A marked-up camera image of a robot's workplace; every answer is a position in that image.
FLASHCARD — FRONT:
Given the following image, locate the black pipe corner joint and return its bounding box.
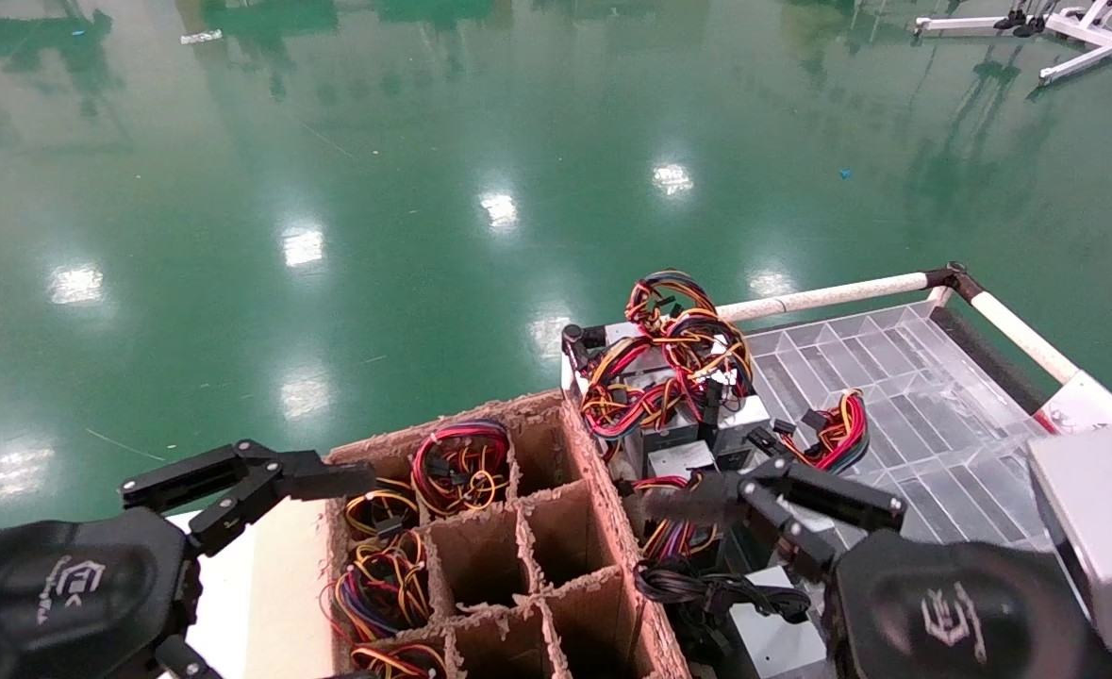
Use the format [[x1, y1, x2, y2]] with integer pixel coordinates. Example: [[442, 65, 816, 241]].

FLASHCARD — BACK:
[[560, 323, 608, 373], [928, 261, 983, 305]]

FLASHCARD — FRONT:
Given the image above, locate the grey metal power supply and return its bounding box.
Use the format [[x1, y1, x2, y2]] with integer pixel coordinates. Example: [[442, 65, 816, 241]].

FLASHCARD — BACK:
[[727, 564, 832, 679], [647, 439, 719, 480], [711, 394, 773, 449]]

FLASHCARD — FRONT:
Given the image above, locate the white flat board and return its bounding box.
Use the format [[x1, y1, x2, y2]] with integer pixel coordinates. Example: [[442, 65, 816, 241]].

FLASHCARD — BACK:
[[167, 498, 335, 679]]

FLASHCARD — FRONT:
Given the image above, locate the brown cardboard divider box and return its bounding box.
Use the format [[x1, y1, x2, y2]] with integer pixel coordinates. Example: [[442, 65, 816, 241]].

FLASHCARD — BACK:
[[324, 389, 693, 679]]

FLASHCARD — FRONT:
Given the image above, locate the white cart pipe rail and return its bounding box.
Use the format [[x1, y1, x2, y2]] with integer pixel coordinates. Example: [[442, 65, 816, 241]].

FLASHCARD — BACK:
[[714, 272, 934, 323], [969, 290, 1082, 386]]

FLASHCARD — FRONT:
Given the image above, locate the white panel with red mark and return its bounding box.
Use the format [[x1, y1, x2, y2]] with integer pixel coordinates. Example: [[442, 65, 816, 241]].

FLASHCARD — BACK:
[[1032, 370, 1112, 444]]

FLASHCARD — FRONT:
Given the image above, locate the multicolour wire harness bundle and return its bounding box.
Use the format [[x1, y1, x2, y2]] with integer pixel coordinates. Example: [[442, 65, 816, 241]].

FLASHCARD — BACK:
[[327, 530, 431, 644], [350, 641, 448, 679], [626, 474, 722, 562], [411, 420, 511, 518], [579, 271, 755, 444], [772, 389, 870, 474], [343, 479, 422, 540]]

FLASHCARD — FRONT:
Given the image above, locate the black cable bundle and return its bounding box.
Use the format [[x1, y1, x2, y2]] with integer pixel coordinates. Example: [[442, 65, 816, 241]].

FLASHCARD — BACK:
[[633, 558, 813, 623]]

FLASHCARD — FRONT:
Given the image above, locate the black cart edge strip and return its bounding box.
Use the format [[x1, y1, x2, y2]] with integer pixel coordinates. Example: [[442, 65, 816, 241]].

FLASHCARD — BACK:
[[929, 306, 1052, 418]]

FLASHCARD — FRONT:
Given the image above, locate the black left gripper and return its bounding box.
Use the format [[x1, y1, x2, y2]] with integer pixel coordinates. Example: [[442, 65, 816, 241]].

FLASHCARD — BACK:
[[0, 439, 379, 679]]

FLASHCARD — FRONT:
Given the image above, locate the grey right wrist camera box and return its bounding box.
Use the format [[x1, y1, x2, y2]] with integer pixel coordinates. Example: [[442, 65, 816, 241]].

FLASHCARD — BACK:
[[1027, 424, 1112, 654]]

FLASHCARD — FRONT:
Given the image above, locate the white floor stand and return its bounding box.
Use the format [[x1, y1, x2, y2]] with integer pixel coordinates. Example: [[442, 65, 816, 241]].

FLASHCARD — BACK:
[[914, 0, 1112, 88]]

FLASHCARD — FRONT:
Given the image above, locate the clear acrylic divider tray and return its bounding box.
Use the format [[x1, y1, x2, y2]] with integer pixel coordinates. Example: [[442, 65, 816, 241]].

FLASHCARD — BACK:
[[742, 300, 1061, 553]]

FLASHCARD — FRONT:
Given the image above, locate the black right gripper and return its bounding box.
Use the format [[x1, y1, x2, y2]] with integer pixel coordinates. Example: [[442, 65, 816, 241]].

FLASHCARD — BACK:
[[626, 455, 1099, 679]]

